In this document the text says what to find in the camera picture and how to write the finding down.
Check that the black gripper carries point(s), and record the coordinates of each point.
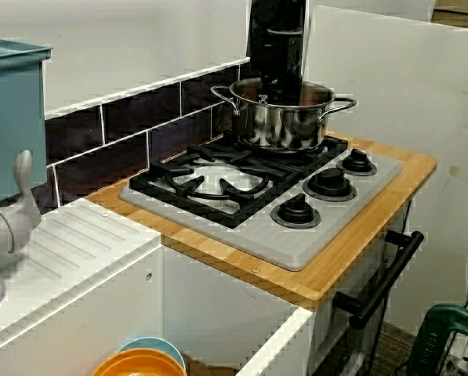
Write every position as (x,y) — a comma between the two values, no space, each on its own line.
(284,58)

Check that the stainless steel pot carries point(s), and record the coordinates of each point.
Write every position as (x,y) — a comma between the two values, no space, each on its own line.
(280,125)

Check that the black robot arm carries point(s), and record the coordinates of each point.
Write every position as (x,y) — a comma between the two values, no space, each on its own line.
(284,15)

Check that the black burner grate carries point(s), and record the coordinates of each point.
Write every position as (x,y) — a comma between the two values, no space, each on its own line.
(178,192)
(335,147)

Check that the large black stove knob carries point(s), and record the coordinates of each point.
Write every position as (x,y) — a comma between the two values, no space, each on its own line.
(329,184)

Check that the white foam board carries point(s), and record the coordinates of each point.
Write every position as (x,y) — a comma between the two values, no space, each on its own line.
(394,98)

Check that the grey stove top plate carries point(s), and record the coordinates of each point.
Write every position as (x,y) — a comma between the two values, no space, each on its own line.
(265,243)

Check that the dark tile backsplash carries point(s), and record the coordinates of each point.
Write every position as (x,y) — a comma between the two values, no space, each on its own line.
(120,117)

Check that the wooden countertop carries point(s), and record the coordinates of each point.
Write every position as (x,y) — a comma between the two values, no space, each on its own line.
(374,235)

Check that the white oven cabinet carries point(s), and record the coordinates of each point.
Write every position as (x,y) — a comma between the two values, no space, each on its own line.
(323,329)

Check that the white sink unit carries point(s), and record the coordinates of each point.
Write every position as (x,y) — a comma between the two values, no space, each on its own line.
(80,250)

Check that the teal plastic box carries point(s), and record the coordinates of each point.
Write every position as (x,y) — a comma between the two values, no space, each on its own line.
(14,117)

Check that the blue plastic plate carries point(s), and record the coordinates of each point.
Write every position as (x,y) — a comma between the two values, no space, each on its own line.
(155,342)

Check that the green clamp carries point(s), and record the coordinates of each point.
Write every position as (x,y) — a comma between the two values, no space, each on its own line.
(433,337)

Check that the grey toy faucet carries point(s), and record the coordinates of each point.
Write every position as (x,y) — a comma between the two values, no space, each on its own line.
(18,219)

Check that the orange plastic plate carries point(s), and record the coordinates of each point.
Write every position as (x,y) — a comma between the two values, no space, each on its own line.
(139,364)

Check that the aluminium frame rail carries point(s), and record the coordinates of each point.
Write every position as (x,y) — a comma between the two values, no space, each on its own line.
(463,352)

